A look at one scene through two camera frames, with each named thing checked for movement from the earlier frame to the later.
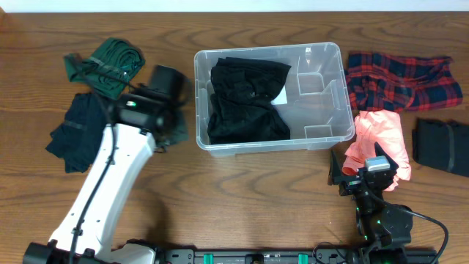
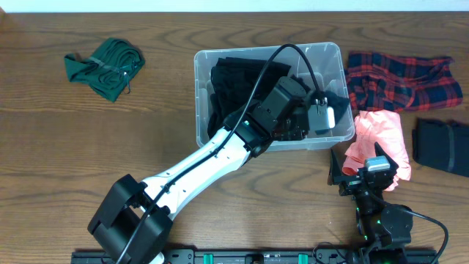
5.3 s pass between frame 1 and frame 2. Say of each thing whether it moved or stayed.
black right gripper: stayed
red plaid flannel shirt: stayed
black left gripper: moved
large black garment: stayed
